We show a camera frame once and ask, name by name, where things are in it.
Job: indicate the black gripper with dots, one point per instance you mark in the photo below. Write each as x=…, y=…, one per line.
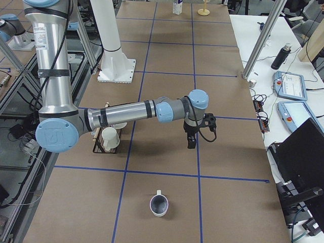
x=190, y=132

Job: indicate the white mug grey interior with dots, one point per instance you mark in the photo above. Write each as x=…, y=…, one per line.
x=159, y=204

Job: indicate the milk carton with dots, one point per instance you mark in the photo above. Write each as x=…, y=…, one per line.
x=177, y=7

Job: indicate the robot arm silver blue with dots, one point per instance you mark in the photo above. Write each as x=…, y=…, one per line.
x=61, y=123

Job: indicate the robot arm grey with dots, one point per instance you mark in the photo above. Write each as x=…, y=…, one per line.
x=10, y=27

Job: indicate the white cup on rack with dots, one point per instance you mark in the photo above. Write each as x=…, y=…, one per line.
x=119, y=126
x=110, y=138

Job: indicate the black usb hub lower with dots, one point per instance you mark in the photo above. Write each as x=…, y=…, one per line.
x=263, y=124

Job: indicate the black usb hub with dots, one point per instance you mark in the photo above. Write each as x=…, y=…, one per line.
x=263, y=124
x=258, y=106

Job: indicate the black usb hub upper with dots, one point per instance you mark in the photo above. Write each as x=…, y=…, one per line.
x=258, y=106

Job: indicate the lower teach pendant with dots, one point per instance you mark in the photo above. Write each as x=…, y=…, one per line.
x=294, y=113

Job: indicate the teach pendant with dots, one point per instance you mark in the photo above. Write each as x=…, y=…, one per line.
x=294, y=113
x=290, y=86

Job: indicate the black laptop monitor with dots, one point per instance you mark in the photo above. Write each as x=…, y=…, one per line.
x=299, y=157

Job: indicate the upper teach pendant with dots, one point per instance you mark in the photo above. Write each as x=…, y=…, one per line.
x=290, y=86

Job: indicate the black water bottle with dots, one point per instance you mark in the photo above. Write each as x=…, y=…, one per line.
x=281, y=56

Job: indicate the wooden stand with round base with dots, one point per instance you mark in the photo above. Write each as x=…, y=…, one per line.
x=204, y=11

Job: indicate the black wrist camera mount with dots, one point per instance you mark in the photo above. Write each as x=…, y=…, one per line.
x=210, y=121

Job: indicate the black wire cup rack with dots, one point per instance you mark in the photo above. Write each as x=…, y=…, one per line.
x=98, y=147

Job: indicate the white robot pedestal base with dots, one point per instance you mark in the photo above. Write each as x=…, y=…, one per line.
x=115, y=66

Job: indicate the aluminium frame post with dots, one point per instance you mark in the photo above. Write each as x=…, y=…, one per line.
x=264, y=35

